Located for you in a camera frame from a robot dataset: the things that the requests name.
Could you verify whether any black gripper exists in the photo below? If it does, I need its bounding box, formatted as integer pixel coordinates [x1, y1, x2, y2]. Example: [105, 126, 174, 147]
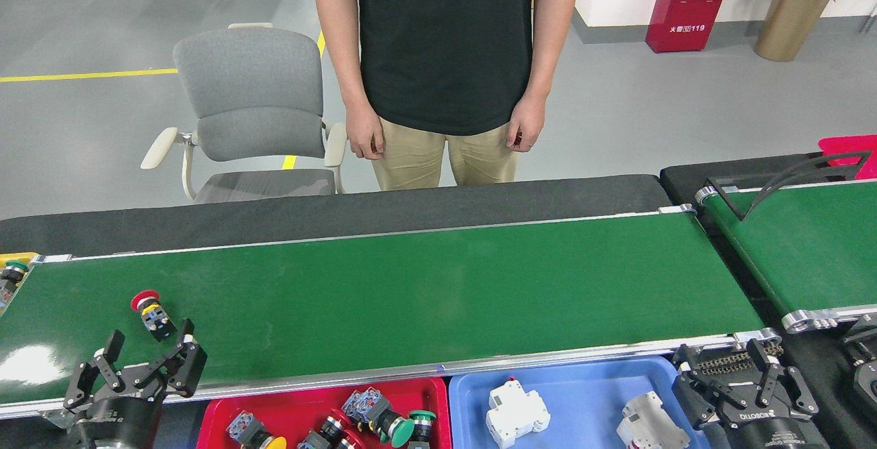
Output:
[63, 319, 208, 449]
[671, 338, 830, 449]

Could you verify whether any white circuit breaker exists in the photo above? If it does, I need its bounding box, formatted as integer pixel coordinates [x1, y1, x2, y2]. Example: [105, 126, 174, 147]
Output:
[616, 391, 691, 449]
[486, 378, 552, 449]

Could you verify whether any yellow mushroom push button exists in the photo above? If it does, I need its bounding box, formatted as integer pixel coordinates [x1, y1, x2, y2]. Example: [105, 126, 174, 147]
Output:
[226, 410, 288, 449]

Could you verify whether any green mushroom push button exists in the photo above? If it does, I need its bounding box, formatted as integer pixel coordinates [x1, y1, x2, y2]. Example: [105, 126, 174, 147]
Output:
[341, 387, 416, 448]
[0, 260, 29, 299]
[408, 410, 438, 449]

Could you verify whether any grey office chair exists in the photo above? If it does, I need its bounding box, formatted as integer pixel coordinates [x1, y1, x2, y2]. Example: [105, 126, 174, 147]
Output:
[140, 23, 348, 204]

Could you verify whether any black conveyor motor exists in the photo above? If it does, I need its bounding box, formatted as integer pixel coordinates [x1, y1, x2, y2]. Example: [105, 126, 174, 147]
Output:
[841, 315, 877, 429]

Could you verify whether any red plastic tray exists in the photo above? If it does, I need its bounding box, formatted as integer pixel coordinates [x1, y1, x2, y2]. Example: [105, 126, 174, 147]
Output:
[197, 377, 453, 449]

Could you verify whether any short green conveyor belt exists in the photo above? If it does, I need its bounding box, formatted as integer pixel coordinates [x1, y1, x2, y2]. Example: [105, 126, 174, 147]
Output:
[695, 178, 877, 335]

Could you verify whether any yellow plastic tray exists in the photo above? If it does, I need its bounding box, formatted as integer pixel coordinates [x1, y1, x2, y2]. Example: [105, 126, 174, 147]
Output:
[0, 252, 40, 313]

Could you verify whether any blue plastic tray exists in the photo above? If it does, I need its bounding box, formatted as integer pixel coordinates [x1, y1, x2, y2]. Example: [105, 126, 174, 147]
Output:
[449, 356, 713, 449]

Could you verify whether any long green conveyor belt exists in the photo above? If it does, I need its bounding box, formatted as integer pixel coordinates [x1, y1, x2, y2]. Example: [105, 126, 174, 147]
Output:
[0, 204, 783, 421]

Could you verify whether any person's right hand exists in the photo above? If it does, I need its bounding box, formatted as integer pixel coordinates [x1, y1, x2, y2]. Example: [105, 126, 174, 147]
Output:
[345, 101, 386, 161]

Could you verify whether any person's left hand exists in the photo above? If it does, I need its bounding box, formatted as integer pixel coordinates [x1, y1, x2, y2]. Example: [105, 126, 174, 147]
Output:
[506, 93, 547, 154]

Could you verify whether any red plastic bin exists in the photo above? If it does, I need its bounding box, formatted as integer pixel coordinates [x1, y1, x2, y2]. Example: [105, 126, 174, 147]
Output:
[819, 135, 877, 181]

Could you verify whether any potted plant in gold planter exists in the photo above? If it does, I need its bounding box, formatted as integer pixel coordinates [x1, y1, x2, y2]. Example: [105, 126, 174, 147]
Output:
[749, 0, 877, 62]

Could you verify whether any red fire extinguisher box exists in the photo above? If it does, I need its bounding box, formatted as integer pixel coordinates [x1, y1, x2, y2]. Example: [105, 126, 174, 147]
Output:
[645, 0, 739, 53]

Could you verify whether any person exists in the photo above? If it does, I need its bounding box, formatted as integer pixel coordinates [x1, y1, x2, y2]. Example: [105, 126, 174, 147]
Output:
[313, 0, 580, 191]

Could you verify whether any black drive chain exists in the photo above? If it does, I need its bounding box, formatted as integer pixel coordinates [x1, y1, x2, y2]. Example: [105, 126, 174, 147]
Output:
[699, 345, 785, 376]

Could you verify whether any black conveyor guide bracket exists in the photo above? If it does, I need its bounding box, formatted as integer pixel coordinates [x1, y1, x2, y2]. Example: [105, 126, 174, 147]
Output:
[706, 151, 872, 221]

